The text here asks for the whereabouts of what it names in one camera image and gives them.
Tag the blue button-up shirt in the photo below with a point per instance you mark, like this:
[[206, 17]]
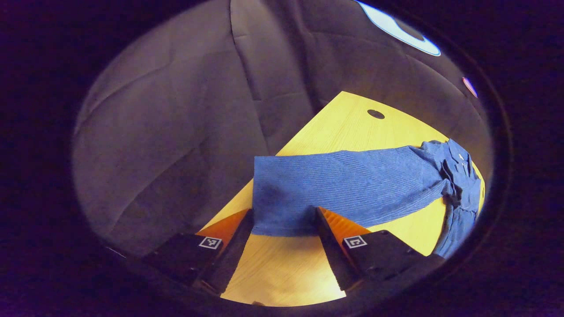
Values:
[[352, 185]]

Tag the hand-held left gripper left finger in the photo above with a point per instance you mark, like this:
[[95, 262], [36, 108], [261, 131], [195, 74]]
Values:
[[231, 255]]

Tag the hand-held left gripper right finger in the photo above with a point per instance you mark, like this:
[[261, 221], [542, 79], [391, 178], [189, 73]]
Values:
[[332, 251]]

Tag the black backdrop cloth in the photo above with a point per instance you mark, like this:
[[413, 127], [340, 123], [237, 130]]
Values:
[[176, 132]]

